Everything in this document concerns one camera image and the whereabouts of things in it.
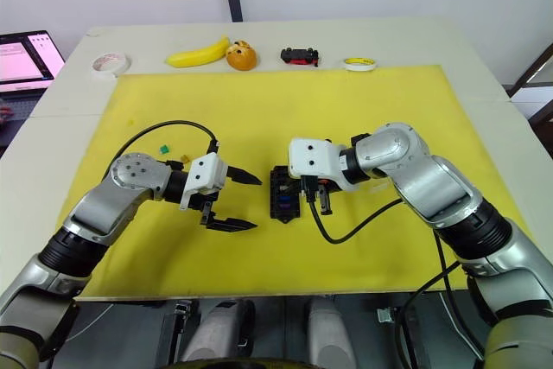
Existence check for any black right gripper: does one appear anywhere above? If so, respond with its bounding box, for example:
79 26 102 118
314 176 342 218

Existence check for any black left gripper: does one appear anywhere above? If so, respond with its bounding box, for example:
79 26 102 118
188 164 264 233

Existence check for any black fuse box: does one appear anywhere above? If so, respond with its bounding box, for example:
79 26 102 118
270 164 304 226

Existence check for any yellow foam mat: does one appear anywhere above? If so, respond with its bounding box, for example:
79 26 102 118
75 64 535 302

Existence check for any metal table clamp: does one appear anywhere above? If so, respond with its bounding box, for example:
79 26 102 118
174 299 194 323
375 306 399 325

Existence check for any grey rounded shape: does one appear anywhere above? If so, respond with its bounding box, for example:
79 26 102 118
180 298 257 365
305 296 358 369

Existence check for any yellow tape roll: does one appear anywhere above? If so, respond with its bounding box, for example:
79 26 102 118
343 56 378 73

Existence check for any toy peeled orange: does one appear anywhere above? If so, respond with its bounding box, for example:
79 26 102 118
226 40 259 72

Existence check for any black and red toy car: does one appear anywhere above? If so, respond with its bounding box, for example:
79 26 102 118
279 46 321 68

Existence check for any yellow toy banana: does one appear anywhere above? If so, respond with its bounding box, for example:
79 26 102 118
166 35 231 69

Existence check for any white tape roll red print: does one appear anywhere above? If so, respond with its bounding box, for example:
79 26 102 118
91 52 131 79

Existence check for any brown wooden furniture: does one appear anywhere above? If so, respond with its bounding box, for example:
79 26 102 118
507 42 553 128

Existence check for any open laptop with pink screen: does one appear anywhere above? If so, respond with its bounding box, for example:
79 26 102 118
0 30 67 150

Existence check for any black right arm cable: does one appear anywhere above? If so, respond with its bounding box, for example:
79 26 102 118
302 174 487 364

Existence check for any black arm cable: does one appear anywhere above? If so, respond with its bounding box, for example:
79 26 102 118
302 174 487 364
103 119 219 184

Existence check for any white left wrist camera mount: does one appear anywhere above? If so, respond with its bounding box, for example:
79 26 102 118
179 153 228 211

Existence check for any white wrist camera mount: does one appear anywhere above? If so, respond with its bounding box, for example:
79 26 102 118
179 153 228 211
288 137 347 181

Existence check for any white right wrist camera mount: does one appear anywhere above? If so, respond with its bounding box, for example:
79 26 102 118
288 137 347 181

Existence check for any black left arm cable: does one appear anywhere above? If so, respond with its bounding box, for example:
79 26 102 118
103 119 219 184

